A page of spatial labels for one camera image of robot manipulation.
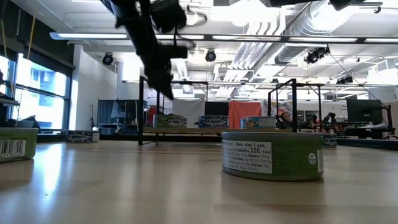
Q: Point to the grey desk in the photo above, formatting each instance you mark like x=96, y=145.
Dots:
x=7, y=101

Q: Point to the distant black metal frame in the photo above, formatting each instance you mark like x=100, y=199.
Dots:
x=373, y=85

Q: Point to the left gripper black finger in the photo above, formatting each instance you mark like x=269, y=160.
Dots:
x=168, y=81
x=157, y=84

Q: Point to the wooden shelf black metal frame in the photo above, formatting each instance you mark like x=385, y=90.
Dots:
x=140, y=109

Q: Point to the black round spotlight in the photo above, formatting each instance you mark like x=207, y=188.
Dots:
x=107, y=58
x=210, y=55

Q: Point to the blue tuna can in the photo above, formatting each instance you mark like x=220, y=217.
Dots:
x=330, y=140
x=213, y=122
x=81, y=137

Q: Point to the green tuna can gold lid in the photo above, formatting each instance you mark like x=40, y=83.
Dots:
x=168, y=122

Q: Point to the dark blue partition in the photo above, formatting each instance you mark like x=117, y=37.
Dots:
x=105, y=115

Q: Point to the long ceiling light bar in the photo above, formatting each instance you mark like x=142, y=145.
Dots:
x=93, y=35

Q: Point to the white partition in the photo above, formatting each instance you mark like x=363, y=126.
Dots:
x=189, y=107

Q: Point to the person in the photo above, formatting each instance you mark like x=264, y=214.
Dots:
x=284, y=118

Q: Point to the silver ceiling duct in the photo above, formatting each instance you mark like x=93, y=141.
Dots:
x=298, y=28

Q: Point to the black computer monitor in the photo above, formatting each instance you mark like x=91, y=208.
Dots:
x=216, y=108
x=363, y=112

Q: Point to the large window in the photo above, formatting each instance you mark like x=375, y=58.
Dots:
x=40, y=93

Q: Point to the black bag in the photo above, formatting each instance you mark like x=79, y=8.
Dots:
x=31, y=122

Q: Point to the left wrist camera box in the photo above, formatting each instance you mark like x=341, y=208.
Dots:
x=168, y=15

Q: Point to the black aluminium table frame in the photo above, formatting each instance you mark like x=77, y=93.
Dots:
x=118, y=137

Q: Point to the black track spotlights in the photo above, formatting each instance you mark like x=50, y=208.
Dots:
x=315, y=55
x=345, y=80

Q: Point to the distant cluttered desk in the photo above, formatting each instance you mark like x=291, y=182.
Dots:
x=367, y=132

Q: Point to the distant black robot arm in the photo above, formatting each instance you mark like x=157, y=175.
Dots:
x=329, y=119

